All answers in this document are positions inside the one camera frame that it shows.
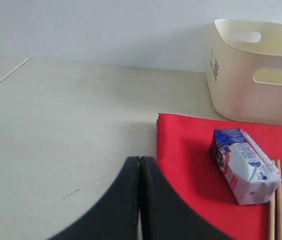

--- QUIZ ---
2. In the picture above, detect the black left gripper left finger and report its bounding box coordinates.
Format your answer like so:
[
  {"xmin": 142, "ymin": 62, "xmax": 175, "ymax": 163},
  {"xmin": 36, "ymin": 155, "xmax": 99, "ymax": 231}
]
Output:
[{"xmin": 51, "ymin": 156, "xmax": 140, "ymax": 240}]

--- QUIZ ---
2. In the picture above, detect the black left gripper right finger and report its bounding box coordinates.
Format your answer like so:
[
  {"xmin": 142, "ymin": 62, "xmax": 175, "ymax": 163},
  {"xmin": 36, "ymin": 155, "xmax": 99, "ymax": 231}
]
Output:
[{"xmin": 139, "ymin": 156, "xmax": 231, "ymax": 240}]

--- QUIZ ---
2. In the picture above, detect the red scalloped table cloth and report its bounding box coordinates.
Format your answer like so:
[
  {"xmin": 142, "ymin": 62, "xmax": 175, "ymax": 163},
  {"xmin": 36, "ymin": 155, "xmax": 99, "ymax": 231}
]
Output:
[{"xmin": 157, "ymin": 113, "xmax": 282, "ymax": 240}]

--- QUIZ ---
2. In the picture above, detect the blue white milk carton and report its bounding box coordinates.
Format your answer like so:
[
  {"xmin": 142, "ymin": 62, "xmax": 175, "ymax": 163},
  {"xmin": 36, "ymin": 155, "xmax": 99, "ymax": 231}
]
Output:
[{"xmin": 209, "ymin": 128, "xmax": 282, "ymax": 205}]

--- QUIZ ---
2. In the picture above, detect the left wooden chopstick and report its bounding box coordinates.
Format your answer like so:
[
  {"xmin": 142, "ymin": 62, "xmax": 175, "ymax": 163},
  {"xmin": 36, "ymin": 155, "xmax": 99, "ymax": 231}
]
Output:
[{"xmin": 268, "ymin": 191, "xmax": 276, "ymax": 240}]

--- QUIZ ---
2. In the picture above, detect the wooden chopstick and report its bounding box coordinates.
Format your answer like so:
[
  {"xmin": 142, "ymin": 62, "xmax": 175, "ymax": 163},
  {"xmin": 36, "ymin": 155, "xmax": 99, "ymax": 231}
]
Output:
[
  {"xmin": 275, "ymin": 158, "xmax": 282, "ymax": 240},
  {"xmin": 268, "ymin": 191, "xmax": 276, "ymax": 240}
]

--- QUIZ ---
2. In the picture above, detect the right wooden chopstick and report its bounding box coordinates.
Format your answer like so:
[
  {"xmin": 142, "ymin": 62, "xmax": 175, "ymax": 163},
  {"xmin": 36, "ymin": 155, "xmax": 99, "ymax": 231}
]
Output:
[{"xmin": 275, "ymin": 158, "xmax": 282, "ymax": 240}]

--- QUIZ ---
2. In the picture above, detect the cream plastic bin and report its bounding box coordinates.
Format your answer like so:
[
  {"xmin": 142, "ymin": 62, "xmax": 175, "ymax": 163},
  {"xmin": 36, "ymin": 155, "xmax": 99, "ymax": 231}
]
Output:
[{"xmin": 206, "ymin": 19, "xmax": 282, "ymax": 126}]

